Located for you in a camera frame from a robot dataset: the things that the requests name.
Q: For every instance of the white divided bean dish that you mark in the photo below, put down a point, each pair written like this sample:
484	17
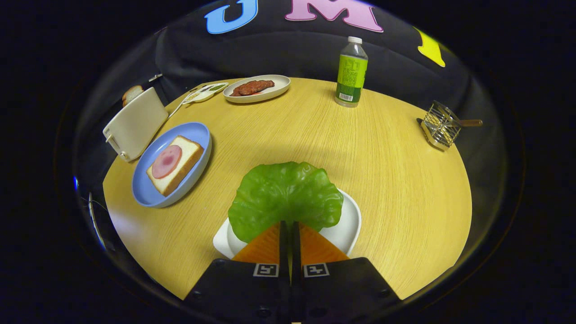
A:
202	93

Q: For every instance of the white square plate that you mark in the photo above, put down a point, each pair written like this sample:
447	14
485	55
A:
348	225

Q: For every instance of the brown meat patty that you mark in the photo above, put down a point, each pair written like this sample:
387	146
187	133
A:
252	87

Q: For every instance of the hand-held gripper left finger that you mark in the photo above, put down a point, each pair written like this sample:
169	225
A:
252	292

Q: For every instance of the blue round plate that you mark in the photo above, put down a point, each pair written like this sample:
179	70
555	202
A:
191	135

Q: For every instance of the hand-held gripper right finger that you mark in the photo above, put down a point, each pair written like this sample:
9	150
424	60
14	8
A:
337	292

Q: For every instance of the beige round plate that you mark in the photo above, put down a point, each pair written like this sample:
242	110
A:
279	85

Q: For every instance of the toasted bread slice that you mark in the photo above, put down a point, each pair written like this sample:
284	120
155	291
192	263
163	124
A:
132	93

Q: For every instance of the white bread slice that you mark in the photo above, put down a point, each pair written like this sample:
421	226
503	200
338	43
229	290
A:
186	159

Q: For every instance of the green label plastic bottle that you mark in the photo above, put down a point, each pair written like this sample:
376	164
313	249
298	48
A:
351	76

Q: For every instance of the green lettuce leaf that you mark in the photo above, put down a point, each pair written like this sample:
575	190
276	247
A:
283	198

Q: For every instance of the white toaster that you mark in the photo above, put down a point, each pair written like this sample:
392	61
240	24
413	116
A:
135	123

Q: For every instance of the white cloth clip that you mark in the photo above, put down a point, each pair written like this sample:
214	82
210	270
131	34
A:
155	77

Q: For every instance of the black backdrop cloth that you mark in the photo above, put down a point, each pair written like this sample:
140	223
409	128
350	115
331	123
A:
288	49

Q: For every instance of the pink ham slice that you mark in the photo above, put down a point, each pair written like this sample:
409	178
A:
166	161

